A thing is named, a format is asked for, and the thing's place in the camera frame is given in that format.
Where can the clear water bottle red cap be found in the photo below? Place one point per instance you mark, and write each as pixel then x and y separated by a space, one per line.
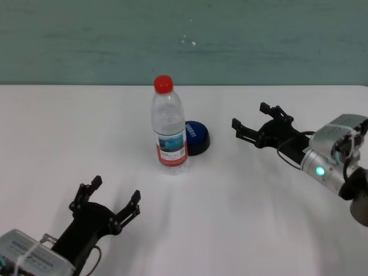
pixel 169 143

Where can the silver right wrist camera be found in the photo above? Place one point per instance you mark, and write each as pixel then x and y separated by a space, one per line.
pixel 325 138

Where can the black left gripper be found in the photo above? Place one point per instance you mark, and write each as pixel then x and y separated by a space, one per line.
pixel 86 227

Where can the white zip tie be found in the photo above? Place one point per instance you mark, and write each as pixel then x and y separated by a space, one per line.
pixel 351 143
pixel 24 256

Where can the blue push button black base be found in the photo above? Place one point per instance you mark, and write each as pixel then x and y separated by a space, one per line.
pixel 198 141

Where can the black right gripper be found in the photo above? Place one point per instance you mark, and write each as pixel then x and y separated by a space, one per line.
pixel 284 135

